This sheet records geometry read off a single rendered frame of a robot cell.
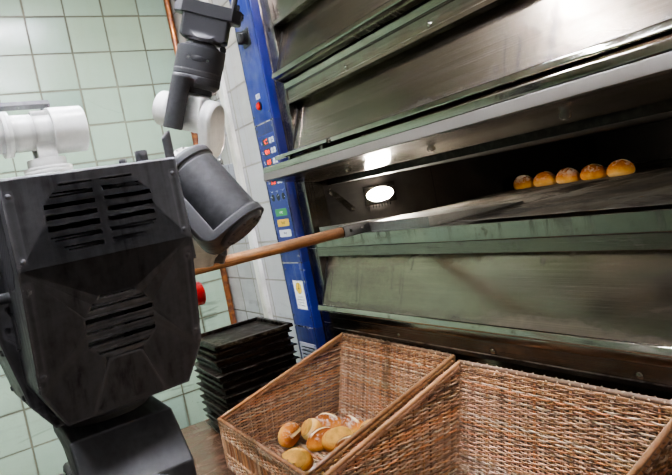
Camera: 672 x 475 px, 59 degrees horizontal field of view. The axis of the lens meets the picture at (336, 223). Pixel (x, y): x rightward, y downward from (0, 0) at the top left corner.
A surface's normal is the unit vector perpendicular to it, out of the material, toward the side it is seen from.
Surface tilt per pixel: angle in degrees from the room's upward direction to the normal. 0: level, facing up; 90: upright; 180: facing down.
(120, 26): 90
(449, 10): 90
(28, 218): 90
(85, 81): 90
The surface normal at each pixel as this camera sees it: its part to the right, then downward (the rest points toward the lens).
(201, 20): 0.13, 0.15
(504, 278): -0.85, -0.15
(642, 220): -0.83, 0.19
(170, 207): 0.58, -0.07
